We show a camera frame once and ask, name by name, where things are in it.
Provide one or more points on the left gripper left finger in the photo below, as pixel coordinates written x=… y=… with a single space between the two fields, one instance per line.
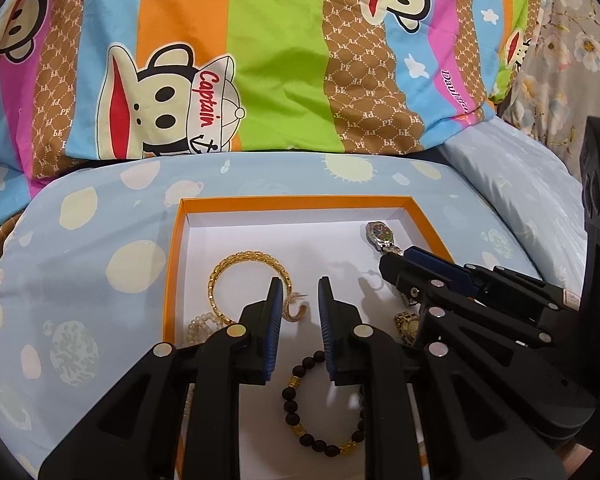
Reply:
x=175 y=413

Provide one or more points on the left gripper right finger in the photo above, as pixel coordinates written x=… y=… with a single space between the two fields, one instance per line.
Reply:
x=427 y=413

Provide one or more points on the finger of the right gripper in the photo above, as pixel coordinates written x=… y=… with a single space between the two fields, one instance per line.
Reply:
x=440 y=264
x=506 y=324

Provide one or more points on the gold hoop earring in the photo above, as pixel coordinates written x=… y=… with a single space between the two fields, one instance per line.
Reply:
x=294 y=307

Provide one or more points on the orange jewelry box tray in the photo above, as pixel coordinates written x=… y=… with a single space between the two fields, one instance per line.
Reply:
x=312 y=237

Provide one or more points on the gold wristwatch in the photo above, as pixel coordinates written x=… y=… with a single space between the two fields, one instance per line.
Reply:
x=407 y=322

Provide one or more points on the plain light blue pillow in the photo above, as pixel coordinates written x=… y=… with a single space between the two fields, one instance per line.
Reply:
x=532 y=191

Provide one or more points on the silver wristwatch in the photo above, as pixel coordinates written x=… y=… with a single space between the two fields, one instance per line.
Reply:
x=381 y=237

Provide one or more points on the light blue planet blanket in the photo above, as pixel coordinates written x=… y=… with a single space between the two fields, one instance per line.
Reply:
x=82 y=278

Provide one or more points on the grey floral pillow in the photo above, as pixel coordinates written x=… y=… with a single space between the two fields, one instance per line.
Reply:
x=558 y=85

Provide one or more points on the colorful monkey print pillow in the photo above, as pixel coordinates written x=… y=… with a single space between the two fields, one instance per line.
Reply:
x=105 y=80

